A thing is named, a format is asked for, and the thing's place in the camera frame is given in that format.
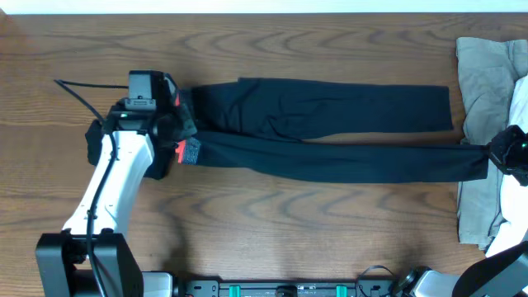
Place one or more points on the black leggings with grey waistband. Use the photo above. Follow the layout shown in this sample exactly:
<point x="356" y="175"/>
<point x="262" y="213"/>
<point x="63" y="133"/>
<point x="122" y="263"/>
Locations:
<point x="276" y="126"/>

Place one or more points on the white garment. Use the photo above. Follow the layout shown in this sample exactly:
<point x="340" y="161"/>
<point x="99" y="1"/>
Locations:
<point x="513" y="196"/>

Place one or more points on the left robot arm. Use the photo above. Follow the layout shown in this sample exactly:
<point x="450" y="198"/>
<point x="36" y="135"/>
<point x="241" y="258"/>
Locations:
<point x="141" y="136"/>

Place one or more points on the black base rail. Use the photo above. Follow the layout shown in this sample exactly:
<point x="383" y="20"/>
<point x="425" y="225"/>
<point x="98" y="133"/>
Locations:
<point x="284" y="289"/>

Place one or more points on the beige folded garment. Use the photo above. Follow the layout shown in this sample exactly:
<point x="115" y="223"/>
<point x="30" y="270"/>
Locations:
<point x="487" y="74"/>

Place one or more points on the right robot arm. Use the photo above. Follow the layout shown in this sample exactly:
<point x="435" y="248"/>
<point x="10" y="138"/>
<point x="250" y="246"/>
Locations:
<point x="503" y="274"/>

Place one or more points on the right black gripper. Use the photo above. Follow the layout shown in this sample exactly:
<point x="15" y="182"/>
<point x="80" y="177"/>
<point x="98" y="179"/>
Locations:
<point x="499" y="148"/>

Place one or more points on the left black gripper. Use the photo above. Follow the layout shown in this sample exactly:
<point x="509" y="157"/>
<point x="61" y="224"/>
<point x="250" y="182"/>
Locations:
<point x="181" y="122"/>

